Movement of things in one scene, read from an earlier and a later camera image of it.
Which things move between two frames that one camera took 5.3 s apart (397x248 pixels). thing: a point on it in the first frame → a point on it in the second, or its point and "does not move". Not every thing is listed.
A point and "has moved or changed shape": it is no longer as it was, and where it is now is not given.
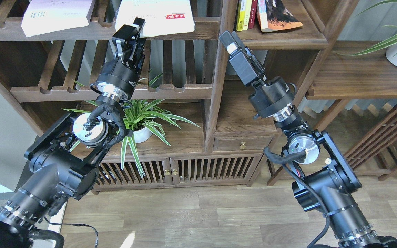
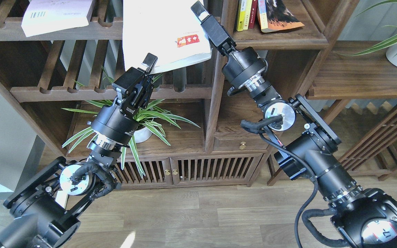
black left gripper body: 129,48 → 133,90
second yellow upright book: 247,11 does not move
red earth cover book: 273,16 does not move
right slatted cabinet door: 227,169 does not move
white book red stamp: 162,17 has moved or changed shape
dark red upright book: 252,14 does not move
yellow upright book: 242,15 does not move
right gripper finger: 231,41 → 197,8
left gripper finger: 140,22 → 150,60
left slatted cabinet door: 158,172 does not move
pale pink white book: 41,17 does not move
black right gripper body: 247,66 → 219,35
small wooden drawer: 245,143 does not move
